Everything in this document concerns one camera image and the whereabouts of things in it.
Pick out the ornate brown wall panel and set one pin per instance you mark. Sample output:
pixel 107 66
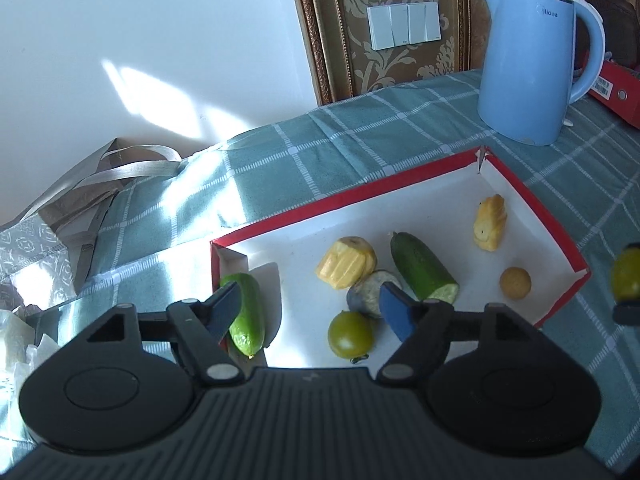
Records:
pixel 325 35

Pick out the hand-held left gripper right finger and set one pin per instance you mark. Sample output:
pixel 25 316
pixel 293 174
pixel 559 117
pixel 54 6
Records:
pixel 395 310

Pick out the teal checked blanket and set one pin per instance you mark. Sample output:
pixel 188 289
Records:
pixel 350 150

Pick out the red cardboard tray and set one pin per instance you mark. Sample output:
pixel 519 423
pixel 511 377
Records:
pixel 430 210

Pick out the dark brown wooden furniture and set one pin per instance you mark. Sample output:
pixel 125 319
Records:
pixel 620 20

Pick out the cucumber piece with rounded end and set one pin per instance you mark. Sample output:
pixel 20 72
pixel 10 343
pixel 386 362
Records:
pixel 248 310

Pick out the grey patterned tote bag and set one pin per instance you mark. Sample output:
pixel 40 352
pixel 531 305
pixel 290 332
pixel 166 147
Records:
pixel 65 220

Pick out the small yellow round fruit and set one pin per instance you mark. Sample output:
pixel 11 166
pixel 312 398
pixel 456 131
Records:
pixel 515 282

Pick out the light blue electric kettle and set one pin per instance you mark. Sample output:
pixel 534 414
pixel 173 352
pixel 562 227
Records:
pixel 525 60

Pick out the grey purple eggplant piece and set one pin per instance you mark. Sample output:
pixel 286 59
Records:
pixel 367 292

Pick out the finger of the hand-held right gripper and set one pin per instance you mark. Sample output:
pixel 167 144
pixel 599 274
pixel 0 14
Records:
pixel 634 247
pixel 628 315

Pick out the green tomato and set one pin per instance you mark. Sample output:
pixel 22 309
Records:
pixel 627 275
pixel 350 335

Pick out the white wall switch panel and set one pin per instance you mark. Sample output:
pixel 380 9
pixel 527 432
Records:
pixel 405 25

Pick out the crumpled white tissue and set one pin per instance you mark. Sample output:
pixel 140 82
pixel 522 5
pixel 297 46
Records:
pixel 15 355

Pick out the red box with white label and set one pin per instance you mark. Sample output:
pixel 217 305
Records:
pixel 617 87

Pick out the cucumber piece with cut end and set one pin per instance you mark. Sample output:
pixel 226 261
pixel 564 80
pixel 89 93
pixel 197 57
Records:
pixel 422 265

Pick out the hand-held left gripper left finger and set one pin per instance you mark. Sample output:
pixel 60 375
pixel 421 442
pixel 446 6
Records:
pixel 225 310

